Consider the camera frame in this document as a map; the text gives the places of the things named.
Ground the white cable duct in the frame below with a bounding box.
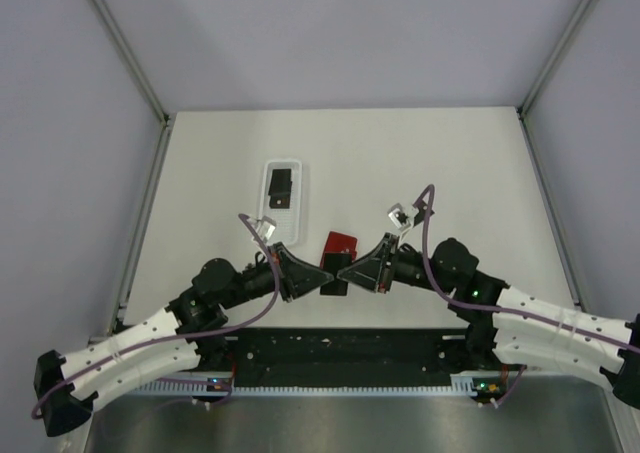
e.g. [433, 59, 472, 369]
[132, 374, 506, 401]

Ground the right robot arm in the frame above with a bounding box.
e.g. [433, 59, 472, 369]
[337, 234, 639, 408]

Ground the red leather card holder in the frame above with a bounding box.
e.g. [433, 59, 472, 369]
[321, 231, 358, 262]

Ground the left aluminium frame post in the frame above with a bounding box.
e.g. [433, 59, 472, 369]
[87, 0, 170, 127]

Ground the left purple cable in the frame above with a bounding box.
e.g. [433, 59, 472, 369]
[30, 213, 280, 419]

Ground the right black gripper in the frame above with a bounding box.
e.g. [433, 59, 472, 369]
[338, 232, 455, 295]

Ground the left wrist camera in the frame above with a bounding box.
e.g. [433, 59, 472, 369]
[252, 216, 277, 243]

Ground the right aluminium frame post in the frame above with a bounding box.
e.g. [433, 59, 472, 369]
[517, 0, 599, 121]

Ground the white plastic tray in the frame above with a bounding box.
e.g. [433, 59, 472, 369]
[258, 159, 303, 246]

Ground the black VIP credit card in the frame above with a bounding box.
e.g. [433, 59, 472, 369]
[320, 252, 352, 297]

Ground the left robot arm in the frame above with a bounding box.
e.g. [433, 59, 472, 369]
[31, 243, 334, 437]

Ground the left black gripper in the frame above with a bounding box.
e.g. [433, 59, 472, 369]
[220, 242, 334, 310]

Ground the black card in tray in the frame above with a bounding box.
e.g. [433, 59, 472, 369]
[268, 168, 292, 196]
[268, 190, 291, 210]

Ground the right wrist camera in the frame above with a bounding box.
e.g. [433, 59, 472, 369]
[387, 203, 418, 237]

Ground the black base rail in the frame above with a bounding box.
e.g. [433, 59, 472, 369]
[229, 328, 478, 389]

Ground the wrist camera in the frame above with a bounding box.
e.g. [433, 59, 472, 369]
[387, 203, 418, 237]
[252, 216, 277, 243]

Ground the aluminium frame post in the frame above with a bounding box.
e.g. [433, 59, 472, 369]
[87, 0, 170, 127]
[517, 0, 599, 121]

